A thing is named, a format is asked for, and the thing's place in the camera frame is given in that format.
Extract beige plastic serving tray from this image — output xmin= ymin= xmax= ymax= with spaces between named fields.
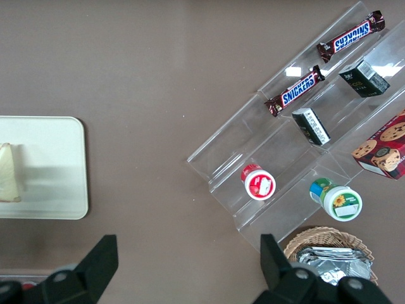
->
xmin=0 ymin=116 xmax=89 ymax=220

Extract red lid yogurt cup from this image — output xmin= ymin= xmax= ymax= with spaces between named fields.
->
xmin=240 ymin=163 xmax=277 ymax=201

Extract brown Snickers bar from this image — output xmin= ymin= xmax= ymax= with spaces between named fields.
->
xmin=316 ymin=10 xmax=386 ymax=63
xmin=264 ymin=65 xmax=326 ymax=118

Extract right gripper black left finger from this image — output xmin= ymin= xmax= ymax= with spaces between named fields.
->
xmin=40 ymin=234 xmax=120 ymax=304

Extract triangular sandwich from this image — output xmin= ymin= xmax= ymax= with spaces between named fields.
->
xmin=0 ymin=142 xmax=22 ymax=203

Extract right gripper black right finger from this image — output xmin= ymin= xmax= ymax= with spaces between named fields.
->
xmin=252 ymin=234 xmax=318 ymax=304

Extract silver foil packets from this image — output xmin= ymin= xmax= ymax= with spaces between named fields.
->
xmin=296 ymin=246 xmax=373 ymax=286

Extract clear acrylic stepped shelf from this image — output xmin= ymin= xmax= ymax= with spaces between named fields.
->
xmin=186 ymin=1 xmax=405 ymax=254

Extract light wicker basket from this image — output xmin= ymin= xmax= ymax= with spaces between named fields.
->
xmin=283 ymin=226 xmax=378 ymax=286

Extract green lid yogurt cup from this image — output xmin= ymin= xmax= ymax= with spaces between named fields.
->
xmin=309 ymin=177 xmax=363 ymax=222

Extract small black carton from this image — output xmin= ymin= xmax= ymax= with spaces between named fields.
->
xmin=291 ymin=107 xmax=332 ymax=146
xmin=338 ymin=60 xmax=391 ymax=98

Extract red chocolate chip cookie box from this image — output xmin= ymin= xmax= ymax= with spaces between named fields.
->
xmin=351 ymin=109 xmax=405 ymax=181

